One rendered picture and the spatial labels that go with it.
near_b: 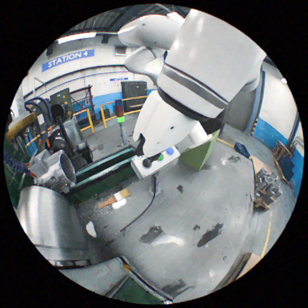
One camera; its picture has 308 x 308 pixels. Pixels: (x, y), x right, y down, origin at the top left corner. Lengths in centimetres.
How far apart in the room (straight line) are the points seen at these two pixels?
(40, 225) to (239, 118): 689
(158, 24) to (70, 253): 47
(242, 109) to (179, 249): 662
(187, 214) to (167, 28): 63
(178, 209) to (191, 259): 28
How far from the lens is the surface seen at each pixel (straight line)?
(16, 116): 52
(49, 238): 27
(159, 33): 22
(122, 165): 50
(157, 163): 29
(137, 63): 49
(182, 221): 49
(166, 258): 49
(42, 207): 30
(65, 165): 62
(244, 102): 665
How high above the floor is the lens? 127
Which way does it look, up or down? 39 degrees down
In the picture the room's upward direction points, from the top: straight up
